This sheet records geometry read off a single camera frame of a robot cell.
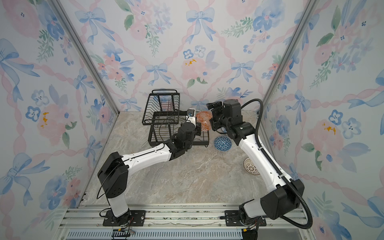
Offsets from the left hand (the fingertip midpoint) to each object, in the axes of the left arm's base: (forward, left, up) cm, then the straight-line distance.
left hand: (196, 116), depth 79 cm
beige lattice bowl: (-16, -32, -27) cm, 45 cm away
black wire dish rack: (+3, +18, -9) cm, 20 cm away
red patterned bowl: (+2, -4, -4) cm, 6 cm away
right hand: (-1, -4, +7) cm, 8 cm away
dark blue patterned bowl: (+1, -18, -27) cm, 32 cm away
